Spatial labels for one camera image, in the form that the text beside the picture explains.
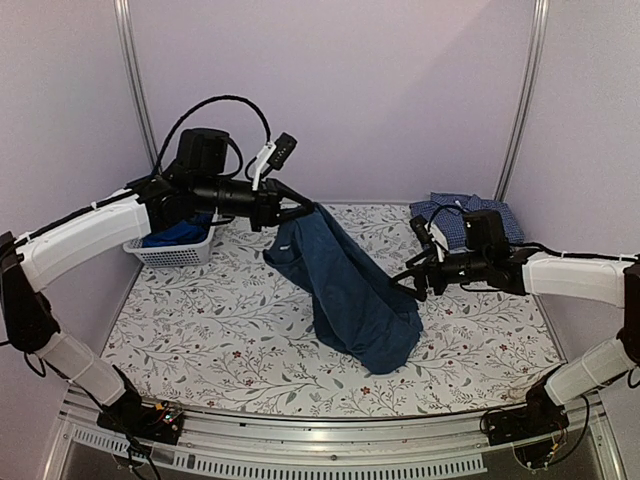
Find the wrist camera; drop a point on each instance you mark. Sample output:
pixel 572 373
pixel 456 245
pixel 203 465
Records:
pixel 272 157
pixel 431 238

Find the folded blue checkered shirt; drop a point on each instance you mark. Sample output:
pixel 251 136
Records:
pixel 455 214

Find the bright blue garment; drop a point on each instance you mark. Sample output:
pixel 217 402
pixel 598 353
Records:
pixel 186 232

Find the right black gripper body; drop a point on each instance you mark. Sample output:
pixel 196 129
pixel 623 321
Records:
pixel 441 281

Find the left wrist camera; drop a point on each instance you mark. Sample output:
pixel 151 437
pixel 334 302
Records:
pixel 272 157

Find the aluminium frame post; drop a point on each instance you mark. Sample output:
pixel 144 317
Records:
pixel 133 73
pixel 527 89

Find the white plastic laundry basket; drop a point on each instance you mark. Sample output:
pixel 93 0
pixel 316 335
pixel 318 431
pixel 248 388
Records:
pixel 173 256

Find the left aluminium frame post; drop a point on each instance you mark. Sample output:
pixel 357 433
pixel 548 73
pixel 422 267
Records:
pixel 133 73

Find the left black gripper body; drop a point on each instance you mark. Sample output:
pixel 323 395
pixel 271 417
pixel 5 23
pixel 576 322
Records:
pixel 266 197

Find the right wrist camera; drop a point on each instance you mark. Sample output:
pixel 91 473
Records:
pixel 431 238

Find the floral patterned table mat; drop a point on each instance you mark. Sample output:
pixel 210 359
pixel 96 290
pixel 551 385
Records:
pixel 237 334

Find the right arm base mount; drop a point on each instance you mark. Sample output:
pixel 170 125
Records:
pixel 535 418

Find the dark teal t-shirt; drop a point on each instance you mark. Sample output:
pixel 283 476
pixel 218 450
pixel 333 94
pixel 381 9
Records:
pixel 355 309

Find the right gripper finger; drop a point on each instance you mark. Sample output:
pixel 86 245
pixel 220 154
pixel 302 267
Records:
pixel 418 291
pixel 420 262

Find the right aluminium frame post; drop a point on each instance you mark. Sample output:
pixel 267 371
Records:
pixel 527 89

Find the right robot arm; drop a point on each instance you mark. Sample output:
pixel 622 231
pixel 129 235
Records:
pixel 531 268

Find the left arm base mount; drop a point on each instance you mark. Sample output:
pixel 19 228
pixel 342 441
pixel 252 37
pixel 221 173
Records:
pixel 161 422

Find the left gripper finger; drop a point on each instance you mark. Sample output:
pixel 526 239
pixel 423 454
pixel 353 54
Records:
pixel 292 196
pixel 292 213

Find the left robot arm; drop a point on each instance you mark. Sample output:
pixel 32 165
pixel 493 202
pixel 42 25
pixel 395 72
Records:
pixel 194 183

